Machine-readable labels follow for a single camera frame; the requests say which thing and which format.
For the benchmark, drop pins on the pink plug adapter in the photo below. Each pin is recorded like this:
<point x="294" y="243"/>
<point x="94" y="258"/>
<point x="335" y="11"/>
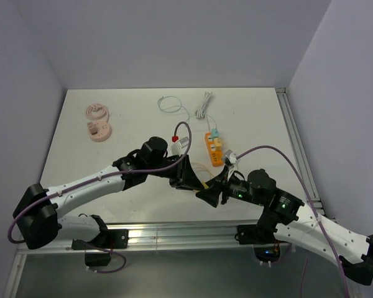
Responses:
<point x="92" y="128"/>

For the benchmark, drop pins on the dark yellow plug adapter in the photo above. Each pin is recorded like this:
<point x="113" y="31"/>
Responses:
<point x="204" y="185"/>

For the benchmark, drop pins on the aluminium front rail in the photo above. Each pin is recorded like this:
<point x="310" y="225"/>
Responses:
<point x="144" y="236"/>

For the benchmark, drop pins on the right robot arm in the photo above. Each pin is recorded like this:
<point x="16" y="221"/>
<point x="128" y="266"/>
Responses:
<point x="286" y="218"/>

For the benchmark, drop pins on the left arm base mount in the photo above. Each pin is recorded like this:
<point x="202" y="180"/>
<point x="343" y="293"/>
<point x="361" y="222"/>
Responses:
<point x="103" y="249"/>

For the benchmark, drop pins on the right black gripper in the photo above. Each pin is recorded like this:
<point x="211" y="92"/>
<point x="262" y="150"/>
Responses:
<point x="211" y="195"/>

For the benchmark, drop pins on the aluminium side rail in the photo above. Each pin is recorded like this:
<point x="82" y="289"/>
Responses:
<point x="294" y="137"/>

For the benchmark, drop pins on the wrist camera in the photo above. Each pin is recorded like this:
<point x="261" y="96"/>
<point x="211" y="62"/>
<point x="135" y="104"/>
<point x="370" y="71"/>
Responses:
<point x="231" y="163"/>
<point x="179" y="145"/>

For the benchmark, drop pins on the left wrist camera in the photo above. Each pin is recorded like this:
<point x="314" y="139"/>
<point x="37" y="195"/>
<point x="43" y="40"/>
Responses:
<point x="179" y="145"/>

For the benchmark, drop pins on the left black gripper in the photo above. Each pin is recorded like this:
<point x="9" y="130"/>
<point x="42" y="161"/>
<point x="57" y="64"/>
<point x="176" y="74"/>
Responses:
<point x="184" y="177"/>

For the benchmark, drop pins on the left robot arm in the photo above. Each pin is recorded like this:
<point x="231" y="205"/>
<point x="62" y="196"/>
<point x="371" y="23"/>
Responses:
<point x="42" y="215"/>

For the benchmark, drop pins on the pink round power socket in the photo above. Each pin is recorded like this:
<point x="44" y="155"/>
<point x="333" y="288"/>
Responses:
<point x="99" y="114"/>

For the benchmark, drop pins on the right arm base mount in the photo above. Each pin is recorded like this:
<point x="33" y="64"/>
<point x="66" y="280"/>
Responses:
<point x="266" y="247"/>

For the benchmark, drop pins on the teal plug adapter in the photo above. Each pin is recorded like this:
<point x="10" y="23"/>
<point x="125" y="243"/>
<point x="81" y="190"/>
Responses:
<point x="214" y="133"/>

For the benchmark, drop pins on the orange power strip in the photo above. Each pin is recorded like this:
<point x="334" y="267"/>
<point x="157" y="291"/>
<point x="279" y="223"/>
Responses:
<point x="215" y="153"/>

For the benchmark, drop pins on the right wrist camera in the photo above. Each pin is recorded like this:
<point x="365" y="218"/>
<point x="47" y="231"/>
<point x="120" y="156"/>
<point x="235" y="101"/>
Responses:
<point x="231" y="163"/>

